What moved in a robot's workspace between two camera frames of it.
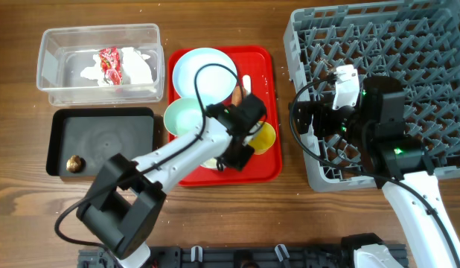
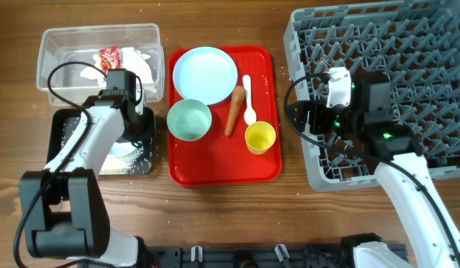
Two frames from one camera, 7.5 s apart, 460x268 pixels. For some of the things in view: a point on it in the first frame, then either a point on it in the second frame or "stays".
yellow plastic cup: x=263 y=140 stays
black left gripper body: x=237 y=159 to x=144 y=126
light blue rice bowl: x=210 y=163 to x=123 y=148
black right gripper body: x=328 y=121 stays
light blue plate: x=215 y=84 stays
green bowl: x=183 y=115 stays
